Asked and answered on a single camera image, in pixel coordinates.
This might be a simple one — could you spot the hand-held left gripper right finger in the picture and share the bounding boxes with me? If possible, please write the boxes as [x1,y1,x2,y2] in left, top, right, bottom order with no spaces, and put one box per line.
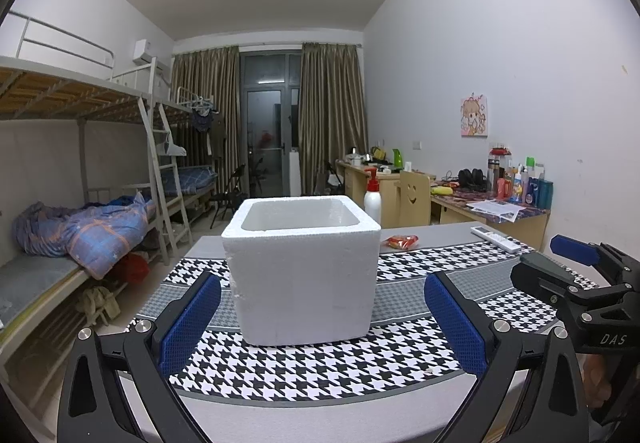
[423,271,591,443]

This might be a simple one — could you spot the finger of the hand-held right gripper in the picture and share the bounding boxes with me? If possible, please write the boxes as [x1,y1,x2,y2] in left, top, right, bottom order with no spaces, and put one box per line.
[511,254,593,324]
[550,234,606,274]

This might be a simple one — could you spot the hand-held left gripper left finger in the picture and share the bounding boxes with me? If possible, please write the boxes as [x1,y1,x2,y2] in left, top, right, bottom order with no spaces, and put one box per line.
[57,271,222,443]

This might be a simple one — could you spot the white foam box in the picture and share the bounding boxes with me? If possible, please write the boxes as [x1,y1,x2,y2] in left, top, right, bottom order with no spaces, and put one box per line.
[221,195,382,345]

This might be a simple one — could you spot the person's right hand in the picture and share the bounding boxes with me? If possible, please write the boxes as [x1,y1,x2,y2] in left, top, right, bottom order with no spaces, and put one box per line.
[584,354,607,410]

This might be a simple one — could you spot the white remote control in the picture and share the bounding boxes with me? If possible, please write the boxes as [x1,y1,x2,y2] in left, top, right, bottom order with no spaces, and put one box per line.
[471,224,536,253]

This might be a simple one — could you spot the printed paper sheets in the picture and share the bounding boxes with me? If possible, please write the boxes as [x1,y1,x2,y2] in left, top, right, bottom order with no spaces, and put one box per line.
[467,198,527,223]

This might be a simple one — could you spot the red bag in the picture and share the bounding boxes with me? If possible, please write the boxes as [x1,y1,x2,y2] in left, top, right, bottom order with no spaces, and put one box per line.
[117,253,150,284]

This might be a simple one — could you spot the white bottle with green cap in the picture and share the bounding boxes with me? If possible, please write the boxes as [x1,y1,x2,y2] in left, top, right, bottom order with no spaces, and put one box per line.
[522,156,537,204]

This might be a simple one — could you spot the beige cloth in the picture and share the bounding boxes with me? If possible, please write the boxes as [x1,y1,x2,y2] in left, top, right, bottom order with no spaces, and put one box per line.
[76,285,121,324]

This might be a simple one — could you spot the red snack packet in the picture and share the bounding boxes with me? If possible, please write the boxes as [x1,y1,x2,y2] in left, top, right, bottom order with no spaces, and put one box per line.
[381,234,420,251]

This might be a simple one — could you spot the black headphones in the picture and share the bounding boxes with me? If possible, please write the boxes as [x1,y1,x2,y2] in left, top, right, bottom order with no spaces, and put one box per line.
[457,168,488,191]

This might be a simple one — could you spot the white metal bunk bed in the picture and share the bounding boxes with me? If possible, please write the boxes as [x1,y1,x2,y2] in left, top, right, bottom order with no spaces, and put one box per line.
[167,85,221,224]
[0,12,193,374]

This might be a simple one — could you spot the blue plaid quilt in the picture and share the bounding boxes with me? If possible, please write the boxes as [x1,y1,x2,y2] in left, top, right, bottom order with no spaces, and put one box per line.
[12,193,157,280]

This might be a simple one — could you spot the black white houndstooth mat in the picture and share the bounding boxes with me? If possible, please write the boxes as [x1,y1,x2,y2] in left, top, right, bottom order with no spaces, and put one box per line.
[122,237,601,406]

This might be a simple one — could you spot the wooden chair with smiley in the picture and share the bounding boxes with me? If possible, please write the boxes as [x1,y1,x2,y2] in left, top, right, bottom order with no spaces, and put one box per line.
[398,170,432,227]

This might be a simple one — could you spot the black folding chair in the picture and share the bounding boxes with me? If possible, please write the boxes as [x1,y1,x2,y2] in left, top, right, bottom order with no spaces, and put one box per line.
[210,165,247,230]
[315,162,346,198]

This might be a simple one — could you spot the blue checked bedding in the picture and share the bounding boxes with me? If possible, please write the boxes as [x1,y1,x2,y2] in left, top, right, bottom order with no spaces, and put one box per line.
[175,165,218,196]

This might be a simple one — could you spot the white bottle with red pump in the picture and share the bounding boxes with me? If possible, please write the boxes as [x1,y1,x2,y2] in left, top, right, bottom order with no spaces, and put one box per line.
[363,167,384,230]

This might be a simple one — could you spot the grey mattress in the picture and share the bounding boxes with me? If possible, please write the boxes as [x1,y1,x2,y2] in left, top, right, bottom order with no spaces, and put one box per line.
[0,253,86,319]

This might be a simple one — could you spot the light wooden desk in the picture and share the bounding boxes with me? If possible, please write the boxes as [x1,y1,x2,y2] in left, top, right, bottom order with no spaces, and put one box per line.
[335,159,436,229]

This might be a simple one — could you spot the white cabinet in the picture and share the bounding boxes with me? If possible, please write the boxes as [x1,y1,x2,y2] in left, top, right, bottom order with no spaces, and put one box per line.
[289,152,302,196]

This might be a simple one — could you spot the dark hanging garment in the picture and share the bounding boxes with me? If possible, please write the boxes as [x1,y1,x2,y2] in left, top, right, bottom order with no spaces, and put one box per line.
[210,120,228,158]

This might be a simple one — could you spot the glass balcony door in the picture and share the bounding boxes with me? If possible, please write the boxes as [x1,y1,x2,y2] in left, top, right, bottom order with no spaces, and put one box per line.
[239,50,302,198]

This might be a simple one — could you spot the brown curtain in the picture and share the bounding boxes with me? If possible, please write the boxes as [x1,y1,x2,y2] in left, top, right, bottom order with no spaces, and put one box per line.
[171,47,241,204]
[299,42,370,196]

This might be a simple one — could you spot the white air conditioner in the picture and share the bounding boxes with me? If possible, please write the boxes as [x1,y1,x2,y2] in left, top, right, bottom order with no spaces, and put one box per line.
[132,39,169,70]

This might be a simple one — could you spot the pink cartoon wall poster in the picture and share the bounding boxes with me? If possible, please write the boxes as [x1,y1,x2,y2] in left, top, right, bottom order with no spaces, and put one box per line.
[460,94,489,138]

